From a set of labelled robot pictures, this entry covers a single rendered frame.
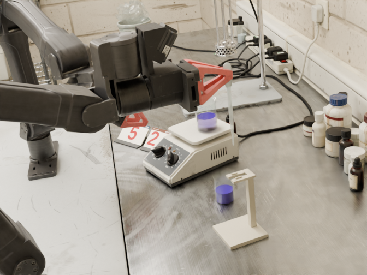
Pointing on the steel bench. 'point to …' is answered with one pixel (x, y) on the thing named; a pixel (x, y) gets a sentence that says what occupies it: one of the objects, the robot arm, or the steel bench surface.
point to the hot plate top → (187, 127)
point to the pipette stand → (238, 227)
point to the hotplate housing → (199, 158)
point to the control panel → (159, 162)
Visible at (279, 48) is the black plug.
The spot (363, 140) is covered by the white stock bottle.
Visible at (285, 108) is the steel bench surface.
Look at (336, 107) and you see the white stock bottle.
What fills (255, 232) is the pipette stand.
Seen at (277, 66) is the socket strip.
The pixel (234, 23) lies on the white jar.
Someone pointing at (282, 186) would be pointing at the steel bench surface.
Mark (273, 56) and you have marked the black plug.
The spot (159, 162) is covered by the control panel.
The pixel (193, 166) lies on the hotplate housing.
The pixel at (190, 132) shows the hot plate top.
